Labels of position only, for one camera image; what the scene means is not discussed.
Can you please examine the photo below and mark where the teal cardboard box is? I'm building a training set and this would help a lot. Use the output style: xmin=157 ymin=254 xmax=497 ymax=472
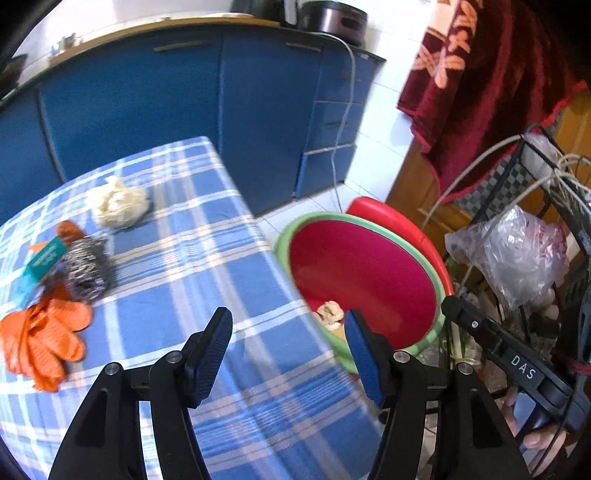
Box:
xmin=11 ymin=235 xmax=70 ymax=305

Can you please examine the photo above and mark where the red bucket with green rim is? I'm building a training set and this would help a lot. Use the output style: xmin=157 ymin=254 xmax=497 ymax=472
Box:
xmin=273 ymin=211 xmax=446 ymax=376

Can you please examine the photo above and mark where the blue kitchen base cabinet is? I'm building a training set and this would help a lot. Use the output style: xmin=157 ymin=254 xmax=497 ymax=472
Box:
xmin=0 ymin=16 xmax=387 ymax=222

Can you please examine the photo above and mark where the dark red patterned towel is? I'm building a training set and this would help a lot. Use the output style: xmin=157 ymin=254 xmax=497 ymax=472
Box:
xmin=397 ymin=0 xmax=589 ymax=195

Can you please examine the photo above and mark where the red plastic stool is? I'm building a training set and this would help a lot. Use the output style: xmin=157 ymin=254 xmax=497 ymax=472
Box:
xmin=345 ymin=196 xmax=455 ymax=296

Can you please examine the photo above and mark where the black metal rack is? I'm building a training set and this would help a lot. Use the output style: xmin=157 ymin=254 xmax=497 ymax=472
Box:
xmin=422 ymin=136 xmax=591 ymax=296

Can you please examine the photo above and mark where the black rice cooker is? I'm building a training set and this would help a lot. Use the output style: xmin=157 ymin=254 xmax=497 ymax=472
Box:
xmin=298 ymin=0 xmax=369 ymax=46

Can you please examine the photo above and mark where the black wire rack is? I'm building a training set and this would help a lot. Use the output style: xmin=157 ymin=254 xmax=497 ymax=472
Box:
xmin=455 ymin=124 xmax=591 ymax=462

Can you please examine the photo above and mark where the person's right hand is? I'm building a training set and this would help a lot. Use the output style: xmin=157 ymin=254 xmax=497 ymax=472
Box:
xmin=502 ymin=385 xmax=568 ymax=472

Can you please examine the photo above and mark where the white power cable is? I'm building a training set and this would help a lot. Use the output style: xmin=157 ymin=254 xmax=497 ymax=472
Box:
xmin=318 ymin=31 xmax=356 ymax=215

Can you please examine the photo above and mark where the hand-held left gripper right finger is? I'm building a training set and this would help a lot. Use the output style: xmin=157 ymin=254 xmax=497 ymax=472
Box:
xmin=345 ymin=308 xmax=532 ymax=480

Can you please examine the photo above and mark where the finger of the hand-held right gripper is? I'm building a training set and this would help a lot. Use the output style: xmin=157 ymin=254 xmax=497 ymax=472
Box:
xmin=441 ymin=295 xmax=509 ymax=352

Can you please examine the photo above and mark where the blue plaid tablecloth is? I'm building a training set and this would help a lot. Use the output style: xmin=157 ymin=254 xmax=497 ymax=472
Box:
xmin=0 ymin=136 xmax=402 ymax=480

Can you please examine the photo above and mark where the steel wool scourer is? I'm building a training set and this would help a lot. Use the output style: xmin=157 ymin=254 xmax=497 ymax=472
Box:
xmin=61 ymin=235 xmax=116 ymax=303

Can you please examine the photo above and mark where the small paper ball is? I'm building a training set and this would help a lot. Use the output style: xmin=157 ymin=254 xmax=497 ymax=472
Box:
xmin=315 ymin=300 xmax=345 ymax=329

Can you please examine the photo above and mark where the clear plastic bag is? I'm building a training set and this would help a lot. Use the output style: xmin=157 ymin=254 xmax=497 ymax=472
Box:
xmin=444 ymin=205 xmax=571 ymax=310

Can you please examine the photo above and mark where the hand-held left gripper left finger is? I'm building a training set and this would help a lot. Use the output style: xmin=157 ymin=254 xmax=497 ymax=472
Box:
xmin=48 ymin=306 xmax=234 ymax=480

